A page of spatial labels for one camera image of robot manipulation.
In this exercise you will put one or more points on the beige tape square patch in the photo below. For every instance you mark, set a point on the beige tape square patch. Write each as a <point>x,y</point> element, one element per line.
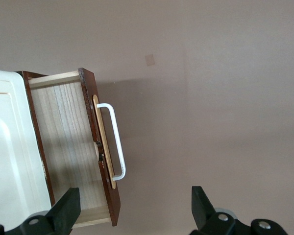
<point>149,60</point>

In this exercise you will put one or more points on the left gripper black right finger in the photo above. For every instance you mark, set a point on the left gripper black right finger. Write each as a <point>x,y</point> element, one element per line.
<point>210,222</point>

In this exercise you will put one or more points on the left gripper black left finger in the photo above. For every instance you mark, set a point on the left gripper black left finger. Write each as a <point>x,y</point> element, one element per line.
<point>58,220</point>

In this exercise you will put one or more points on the white plastic cabinet top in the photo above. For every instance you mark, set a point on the white plastic cabinet top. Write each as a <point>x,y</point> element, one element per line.
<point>9,147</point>

